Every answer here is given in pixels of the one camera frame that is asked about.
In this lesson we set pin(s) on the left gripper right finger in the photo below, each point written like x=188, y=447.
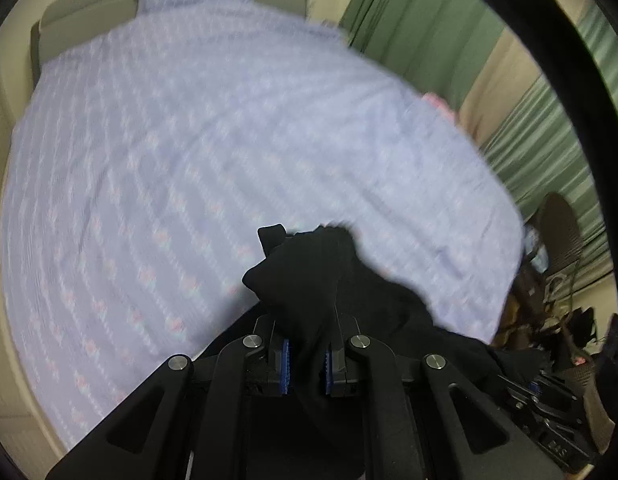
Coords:
x=422, y=418

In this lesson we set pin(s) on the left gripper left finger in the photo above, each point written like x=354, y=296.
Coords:
x=180, y=422

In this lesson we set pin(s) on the black pants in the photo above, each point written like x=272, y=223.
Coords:
x=306, y=281

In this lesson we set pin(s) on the brown wicker chair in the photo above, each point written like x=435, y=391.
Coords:
x=566, y=414

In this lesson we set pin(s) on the purple floral bed cover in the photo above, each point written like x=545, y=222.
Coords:
x=149, y=157

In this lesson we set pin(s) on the green curtain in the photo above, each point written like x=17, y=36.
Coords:
x=440, y=46

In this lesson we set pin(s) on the beige curtain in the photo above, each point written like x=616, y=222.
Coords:
x=505, y=78

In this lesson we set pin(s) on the grey bed headboard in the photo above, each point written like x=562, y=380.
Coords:
x=114, y=5

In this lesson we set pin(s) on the pink blanket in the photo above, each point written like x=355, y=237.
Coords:
x=441, y=105

